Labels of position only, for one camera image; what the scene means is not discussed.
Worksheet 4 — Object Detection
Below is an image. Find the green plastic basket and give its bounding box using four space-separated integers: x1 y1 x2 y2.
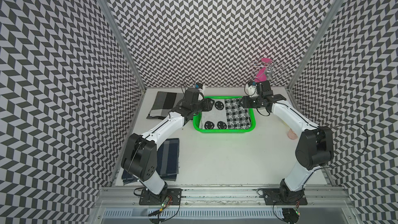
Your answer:
193 96 256 134

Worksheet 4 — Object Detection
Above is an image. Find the smiley black white scarf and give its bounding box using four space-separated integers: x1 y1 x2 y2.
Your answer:
199 97 252 131

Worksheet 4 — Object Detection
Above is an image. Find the navy striped scarf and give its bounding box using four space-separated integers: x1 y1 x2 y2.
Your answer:
121 138 180 185

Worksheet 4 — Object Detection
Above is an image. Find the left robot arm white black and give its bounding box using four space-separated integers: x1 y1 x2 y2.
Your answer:
121 83 214 196

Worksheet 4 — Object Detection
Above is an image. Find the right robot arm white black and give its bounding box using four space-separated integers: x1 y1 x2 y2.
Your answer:
239 81 334 202

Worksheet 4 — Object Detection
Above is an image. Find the grey black checked scarf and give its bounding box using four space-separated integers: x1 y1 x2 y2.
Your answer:
147 91 183 120

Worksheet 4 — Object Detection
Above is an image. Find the pink plastic wine glass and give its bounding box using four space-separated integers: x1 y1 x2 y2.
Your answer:
254 58 274 83

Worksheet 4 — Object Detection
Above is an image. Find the chrome glass holder stand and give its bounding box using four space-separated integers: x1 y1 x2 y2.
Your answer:
251 60 286 83

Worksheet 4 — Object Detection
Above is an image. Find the pink transparent cup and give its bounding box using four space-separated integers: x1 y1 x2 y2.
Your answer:
287 129 298 140

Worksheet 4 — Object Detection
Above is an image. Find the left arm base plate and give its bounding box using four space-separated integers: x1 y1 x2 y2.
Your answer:
139 188 182 206

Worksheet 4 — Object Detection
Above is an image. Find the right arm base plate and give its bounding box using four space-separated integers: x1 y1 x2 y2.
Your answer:
261 188 308 206

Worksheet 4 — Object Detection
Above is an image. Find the aluminium front rail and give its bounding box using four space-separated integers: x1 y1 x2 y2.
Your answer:
94 185 354 208

